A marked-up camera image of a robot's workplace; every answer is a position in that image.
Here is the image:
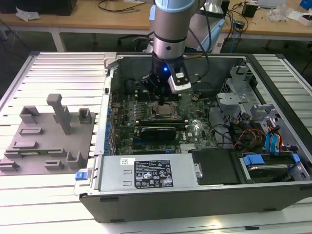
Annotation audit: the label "blue network cable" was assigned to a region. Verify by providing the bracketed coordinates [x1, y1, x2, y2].
[231, 21, 238, 53]

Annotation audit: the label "green motherboard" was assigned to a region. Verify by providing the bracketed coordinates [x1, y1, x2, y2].
[109, 90, 221, 156]

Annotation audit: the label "small black box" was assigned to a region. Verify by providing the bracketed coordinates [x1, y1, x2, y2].
[241, 2, 259, 18]

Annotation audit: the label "grey power supply unit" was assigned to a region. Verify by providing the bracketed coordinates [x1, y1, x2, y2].
[97, 155, 200, 194]

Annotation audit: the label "blue flat data cable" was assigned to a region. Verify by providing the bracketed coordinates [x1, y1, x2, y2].
[264, 124, 285, 156]

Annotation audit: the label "silver chipset heatsink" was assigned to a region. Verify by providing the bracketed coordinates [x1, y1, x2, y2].
[179, 143, 197, 154]

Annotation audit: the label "grey metal drive cage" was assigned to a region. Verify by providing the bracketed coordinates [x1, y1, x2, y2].
[215, 64, 260, 127]

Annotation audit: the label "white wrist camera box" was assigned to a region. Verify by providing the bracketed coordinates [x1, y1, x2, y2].
[167, 59, 193, 94]

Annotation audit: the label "black plastic cover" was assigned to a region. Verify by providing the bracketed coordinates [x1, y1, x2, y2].
[189, 148, 244, 186]

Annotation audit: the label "CPU socket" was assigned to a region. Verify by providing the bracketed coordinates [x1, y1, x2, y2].
[150, 100, 183, 120]

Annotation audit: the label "clear plastic bag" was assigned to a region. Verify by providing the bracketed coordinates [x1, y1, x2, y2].
[266, 4, 292, 23]

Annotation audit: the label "red yellow power wires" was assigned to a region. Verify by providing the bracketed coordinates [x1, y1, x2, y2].
[233, 126, 267, 150]

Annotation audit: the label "large black box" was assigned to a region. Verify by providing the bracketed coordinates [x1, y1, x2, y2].
[0, 0, 78, 16]

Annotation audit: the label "wooden desk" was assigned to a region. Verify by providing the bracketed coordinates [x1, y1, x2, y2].
[0, 0, 312, 52]

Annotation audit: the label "RAM stick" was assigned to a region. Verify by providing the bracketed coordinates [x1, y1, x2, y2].
[136, 121, 190, 131]

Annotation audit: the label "grey parts rack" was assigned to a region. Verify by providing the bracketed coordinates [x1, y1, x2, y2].
[0, 93, 98, 175]

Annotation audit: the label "black office chair base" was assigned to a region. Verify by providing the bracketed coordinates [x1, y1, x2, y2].
[117, 31, 154, 53]

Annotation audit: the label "black graphics card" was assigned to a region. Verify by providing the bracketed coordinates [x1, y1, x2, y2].
[139, 125, 178, 142]

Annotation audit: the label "white crumpled plastic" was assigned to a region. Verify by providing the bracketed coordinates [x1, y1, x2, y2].
[15, 6, 41, 22]

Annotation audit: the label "hard disk blue carrier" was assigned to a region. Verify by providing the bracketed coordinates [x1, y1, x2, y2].
[240, 152, 302, 184]

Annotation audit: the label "metal socket cover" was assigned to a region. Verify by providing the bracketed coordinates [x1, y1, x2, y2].
[173, 98, 183, 117]

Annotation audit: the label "black PC case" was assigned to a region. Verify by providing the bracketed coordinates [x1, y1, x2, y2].
[74, 52, 312, 224]

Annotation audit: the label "silver CPU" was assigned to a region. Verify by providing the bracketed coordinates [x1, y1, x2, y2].
[156, 104, 175, 117]

